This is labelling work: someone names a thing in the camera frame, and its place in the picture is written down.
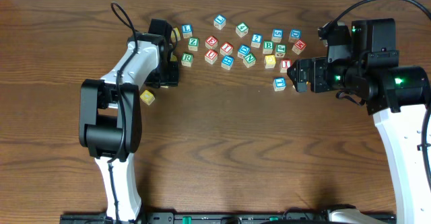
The red E block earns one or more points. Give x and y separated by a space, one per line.
211 42

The blue D block right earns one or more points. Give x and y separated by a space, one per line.
294 36

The blue 2 block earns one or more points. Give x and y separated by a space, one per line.
256 40

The blue l block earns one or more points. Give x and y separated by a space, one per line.
219 22
187 30

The blue H block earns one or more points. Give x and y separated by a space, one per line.
227 62

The blue D block centre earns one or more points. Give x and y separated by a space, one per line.
243 50

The blue L block top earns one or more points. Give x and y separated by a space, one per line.
219 22

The green N block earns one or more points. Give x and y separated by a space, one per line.
249 60

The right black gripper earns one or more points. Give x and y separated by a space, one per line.
318 66

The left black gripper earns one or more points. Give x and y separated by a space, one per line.
173 80

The green R block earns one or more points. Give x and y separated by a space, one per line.
187 59

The green B block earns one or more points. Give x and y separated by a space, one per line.
268 47

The blue d block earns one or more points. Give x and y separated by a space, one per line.
243 50
294 36

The blue L block left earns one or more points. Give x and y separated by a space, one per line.
187 30

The red U block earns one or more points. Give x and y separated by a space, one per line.
211 56

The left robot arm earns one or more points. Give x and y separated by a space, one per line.
110 120

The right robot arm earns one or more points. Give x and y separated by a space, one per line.
362 60

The yellow block near I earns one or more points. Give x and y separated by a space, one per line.
270 61

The yellow block lower right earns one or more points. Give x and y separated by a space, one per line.
147 97

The green J block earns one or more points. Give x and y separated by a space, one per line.
280 50

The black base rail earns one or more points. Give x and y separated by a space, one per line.
171 218

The green 4 block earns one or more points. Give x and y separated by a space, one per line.
242 29

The red i block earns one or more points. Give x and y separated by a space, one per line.
284 65
226 49

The blue T block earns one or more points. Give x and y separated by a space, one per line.
279 84

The green Z block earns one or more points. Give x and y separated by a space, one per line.
193 44

